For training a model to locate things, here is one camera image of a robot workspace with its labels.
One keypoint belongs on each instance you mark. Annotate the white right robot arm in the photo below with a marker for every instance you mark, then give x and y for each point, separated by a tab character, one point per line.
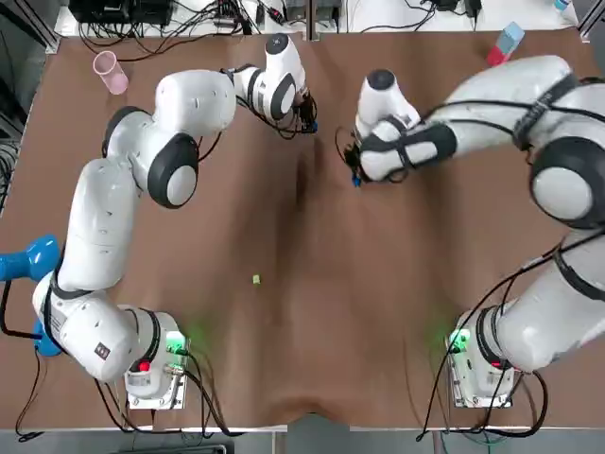
558	312

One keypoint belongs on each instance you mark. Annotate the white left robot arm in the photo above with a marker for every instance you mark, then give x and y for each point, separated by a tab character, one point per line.
99	227

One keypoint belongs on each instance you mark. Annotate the pink plastic cup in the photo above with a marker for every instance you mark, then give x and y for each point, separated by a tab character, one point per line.
111	75

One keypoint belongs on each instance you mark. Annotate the large red cube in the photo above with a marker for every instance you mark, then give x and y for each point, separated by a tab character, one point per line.
498	56

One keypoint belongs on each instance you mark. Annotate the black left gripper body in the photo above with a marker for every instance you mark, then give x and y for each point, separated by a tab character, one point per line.
306	111

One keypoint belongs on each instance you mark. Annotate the aluminium frame post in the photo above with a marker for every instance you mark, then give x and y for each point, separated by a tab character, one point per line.
593	19
311	19
53	35

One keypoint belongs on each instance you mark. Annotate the blue desk lamp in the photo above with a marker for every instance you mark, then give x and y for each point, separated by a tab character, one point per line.
33	255

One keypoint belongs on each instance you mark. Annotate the flat black electronics box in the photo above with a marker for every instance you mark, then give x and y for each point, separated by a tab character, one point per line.
123	12

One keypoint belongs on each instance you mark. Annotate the small green magnetic cube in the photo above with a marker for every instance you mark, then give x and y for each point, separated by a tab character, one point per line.
256	279

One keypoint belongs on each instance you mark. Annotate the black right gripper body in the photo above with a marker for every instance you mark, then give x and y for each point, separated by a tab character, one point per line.
355	161

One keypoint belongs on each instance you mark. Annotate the blue white bottle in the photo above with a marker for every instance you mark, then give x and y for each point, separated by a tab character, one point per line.
562	4

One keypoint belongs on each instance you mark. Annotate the large light blue cube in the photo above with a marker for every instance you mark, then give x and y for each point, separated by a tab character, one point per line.
513	35

